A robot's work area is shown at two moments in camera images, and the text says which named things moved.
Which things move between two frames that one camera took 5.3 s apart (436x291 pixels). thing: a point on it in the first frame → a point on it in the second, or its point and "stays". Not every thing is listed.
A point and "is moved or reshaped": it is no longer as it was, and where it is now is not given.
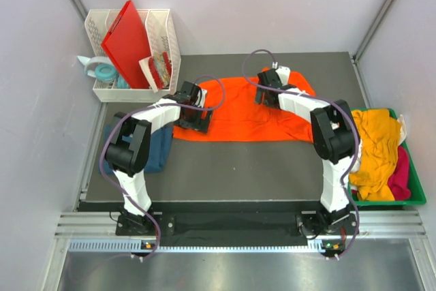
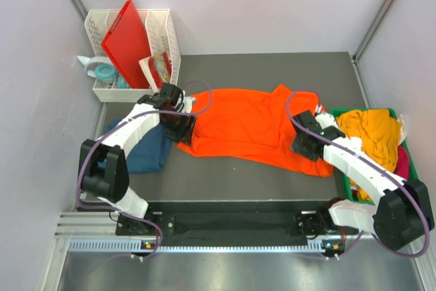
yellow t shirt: (379, 133) stays
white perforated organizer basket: (161, 37) stays
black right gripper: (259, 96) → (296, 147)
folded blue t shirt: (158, 149) stays
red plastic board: (125, 42) stays
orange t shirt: (238, 117) is moved or reshaped
